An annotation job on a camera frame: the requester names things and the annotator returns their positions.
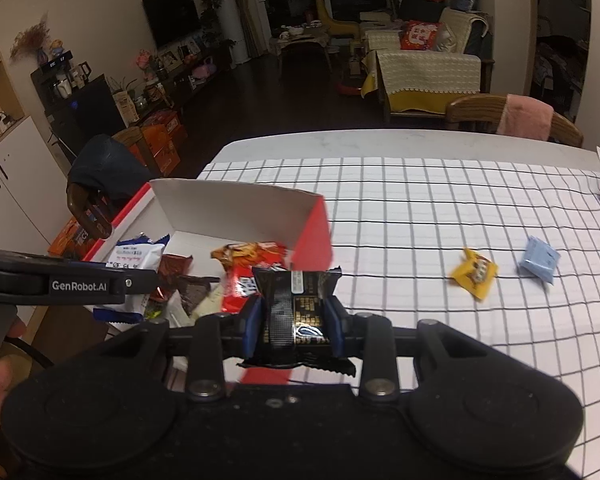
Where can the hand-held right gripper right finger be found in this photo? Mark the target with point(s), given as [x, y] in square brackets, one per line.
[336, 327]

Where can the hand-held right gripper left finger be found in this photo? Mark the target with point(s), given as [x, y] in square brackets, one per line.
[252, 327]

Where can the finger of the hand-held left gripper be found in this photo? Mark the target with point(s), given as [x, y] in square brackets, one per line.
[120, 316]
[130, 282]

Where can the white blue snack packet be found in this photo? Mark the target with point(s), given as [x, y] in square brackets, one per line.
[135, 255]

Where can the red snack packet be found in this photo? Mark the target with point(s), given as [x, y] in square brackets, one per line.
[242, 287]

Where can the black snack packet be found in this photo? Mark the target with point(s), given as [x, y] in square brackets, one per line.
[300, 305]

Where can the brown foil snack packet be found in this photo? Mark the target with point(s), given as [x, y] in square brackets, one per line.
[172, 267]

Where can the dark brown chocolate candy packet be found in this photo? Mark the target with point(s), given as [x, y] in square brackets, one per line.
[192, 292]

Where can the red cardboard box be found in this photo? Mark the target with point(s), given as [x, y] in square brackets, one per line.
[240, 210]

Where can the wooden chair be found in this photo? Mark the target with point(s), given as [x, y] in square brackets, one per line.
[472, 110]
[87, 215]

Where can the dark cloth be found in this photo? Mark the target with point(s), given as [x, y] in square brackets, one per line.
[105, 165]

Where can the white cabinet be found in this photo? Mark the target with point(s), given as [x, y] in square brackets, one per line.
[15, 185]

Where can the orange carton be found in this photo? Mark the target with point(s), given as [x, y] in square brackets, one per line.
[165, 140]

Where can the yellow snack packet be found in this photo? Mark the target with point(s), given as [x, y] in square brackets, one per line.
[475, 272]

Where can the black cabinet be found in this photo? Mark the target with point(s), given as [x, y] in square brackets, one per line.
[95, 110]

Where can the light blue snack packet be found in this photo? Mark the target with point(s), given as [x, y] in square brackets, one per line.
[540, 260]

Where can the dried flower bunch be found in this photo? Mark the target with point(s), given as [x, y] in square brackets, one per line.
[30, 37]

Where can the sofa with cream cover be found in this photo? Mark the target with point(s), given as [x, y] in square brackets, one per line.
[420, 75]

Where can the black flat television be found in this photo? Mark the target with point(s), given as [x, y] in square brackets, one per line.
[172, 17]

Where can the pink towel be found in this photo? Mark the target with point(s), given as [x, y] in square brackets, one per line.
[525, 117]

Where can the white tower air conditioner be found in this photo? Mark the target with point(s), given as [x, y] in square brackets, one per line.
[227, 15]

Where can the coffee table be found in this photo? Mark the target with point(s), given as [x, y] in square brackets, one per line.
[302, 42]

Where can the red printed cushion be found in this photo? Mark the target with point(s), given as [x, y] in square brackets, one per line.
[420, 35]

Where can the yellow giraffe toy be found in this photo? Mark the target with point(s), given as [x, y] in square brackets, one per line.
[325, 15]

